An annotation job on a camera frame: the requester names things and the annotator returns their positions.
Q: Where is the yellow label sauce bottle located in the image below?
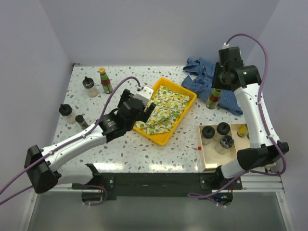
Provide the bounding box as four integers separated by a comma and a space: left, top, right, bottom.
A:
237, 124, 249, 138

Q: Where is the cream divided organizer box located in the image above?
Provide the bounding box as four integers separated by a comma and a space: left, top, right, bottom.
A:
196, 122, 276, 172

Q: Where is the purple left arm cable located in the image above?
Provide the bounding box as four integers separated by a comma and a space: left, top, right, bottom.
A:
0, 77, 142, 205

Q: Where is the black lid seasoning jar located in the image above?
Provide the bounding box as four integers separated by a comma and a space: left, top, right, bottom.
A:
215, 135, 234, 155

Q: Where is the red chili sauce bottle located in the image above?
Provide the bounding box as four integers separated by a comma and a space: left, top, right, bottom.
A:
206, 89, 222, 109
98, 67, 113, 94

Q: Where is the sesame seed shaker jar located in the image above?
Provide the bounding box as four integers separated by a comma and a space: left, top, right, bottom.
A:
201, 126, 215, 145

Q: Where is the blue checkered shirt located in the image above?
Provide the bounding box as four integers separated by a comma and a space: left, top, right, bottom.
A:
181, 58, 243, 116

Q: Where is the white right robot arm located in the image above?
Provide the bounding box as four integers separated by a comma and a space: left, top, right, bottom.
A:
212, 46, 289, 189

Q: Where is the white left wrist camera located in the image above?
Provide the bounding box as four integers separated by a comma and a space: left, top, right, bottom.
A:
134, 86, 154, 106

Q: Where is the white salt shaker jar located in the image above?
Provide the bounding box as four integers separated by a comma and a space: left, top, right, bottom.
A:
59, 104, 77, 124

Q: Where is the white powder shaker jar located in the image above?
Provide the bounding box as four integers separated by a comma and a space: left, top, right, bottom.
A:
82, 77, 99, 98

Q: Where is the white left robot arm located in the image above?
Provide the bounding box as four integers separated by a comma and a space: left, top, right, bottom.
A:
24, 86, 155, 194

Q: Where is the lemon print cloth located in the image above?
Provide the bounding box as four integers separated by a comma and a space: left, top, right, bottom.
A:
135, 86, 190, 135

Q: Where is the yellow plastic tray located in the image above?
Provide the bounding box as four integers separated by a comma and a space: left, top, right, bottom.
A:
134, 77, 197, 146

